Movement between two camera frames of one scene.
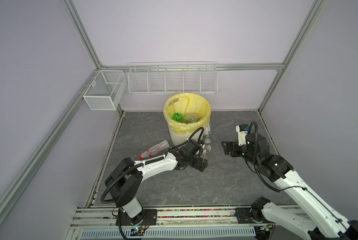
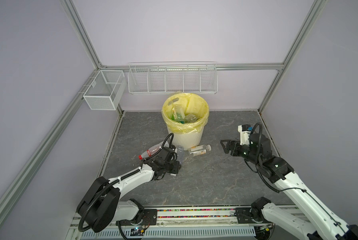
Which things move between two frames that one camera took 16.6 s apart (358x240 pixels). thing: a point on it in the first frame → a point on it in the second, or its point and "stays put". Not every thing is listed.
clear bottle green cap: (207, 137) → (178, 114)
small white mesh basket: (105, 90) stays put
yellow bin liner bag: (186, 103) stays put
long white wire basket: (170, 77) stays put
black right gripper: (228, 148) stays put
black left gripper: (204, 165) → (176, 167)
